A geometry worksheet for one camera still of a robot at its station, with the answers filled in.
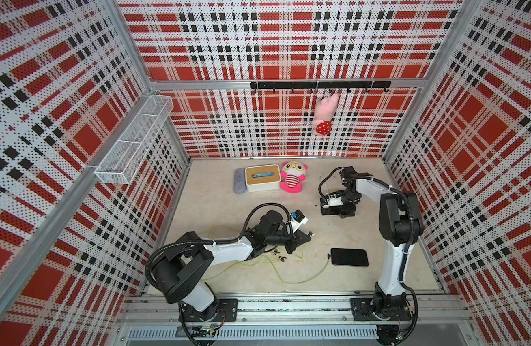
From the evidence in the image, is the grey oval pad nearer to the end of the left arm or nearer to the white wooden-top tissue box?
the white wooden-top tissue box

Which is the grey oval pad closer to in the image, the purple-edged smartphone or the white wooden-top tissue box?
the white wooden-top tissue box

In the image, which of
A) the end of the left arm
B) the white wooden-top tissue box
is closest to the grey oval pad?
the white wooden-top tissue box

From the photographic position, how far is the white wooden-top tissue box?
41.9 inches
